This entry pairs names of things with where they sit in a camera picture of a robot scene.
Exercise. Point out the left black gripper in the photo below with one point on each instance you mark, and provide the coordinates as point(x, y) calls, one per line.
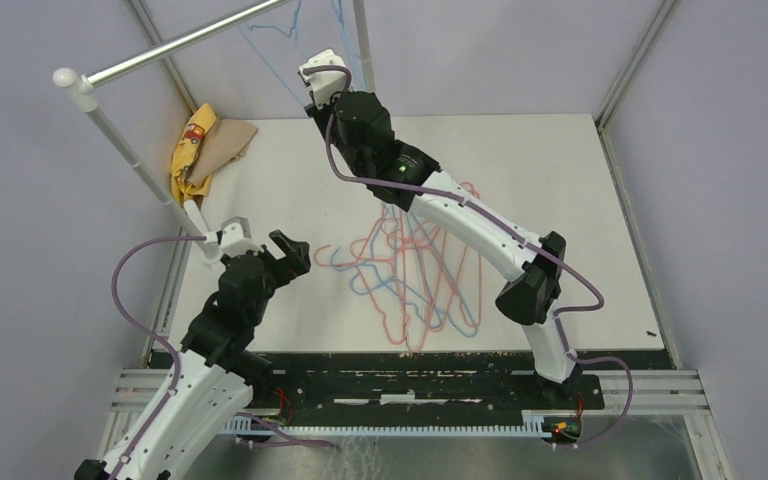
point(296, 253)

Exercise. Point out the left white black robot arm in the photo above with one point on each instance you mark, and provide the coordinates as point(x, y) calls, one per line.
point(185, 397)

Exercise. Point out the rear white rack post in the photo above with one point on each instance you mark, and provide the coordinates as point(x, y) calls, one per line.
point(364, 44)

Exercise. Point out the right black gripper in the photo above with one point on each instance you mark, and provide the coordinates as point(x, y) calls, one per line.
point(320, 114)

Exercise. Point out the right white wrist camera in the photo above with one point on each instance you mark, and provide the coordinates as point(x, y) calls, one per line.
point(324, 75)

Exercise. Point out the beige cloth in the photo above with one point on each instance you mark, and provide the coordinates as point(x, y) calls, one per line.
point(225, 141)

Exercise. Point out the silver horizontal rack rod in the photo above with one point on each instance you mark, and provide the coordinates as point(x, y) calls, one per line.
point(184, 40)

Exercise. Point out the yellow patterned cloth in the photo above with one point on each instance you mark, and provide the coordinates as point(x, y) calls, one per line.
point(184, 183)

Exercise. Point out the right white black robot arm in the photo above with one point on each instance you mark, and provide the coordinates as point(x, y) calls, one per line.
point(362, 148)

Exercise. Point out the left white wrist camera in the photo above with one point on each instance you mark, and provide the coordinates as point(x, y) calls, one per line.
point(235, 239)

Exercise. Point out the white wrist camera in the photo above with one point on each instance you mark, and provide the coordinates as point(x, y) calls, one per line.
point(324, 75)
point(235, 239)

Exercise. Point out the white rack post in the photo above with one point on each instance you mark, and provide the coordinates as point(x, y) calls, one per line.
point(78, 89)
point(364, 44)

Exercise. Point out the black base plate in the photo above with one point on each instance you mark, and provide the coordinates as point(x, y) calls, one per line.
point(389, 390)

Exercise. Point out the left white rack post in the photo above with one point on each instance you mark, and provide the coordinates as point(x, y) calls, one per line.
point(78, 89)

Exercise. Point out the blue wire hanger on table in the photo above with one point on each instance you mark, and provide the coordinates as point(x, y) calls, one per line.
point(414, 276)

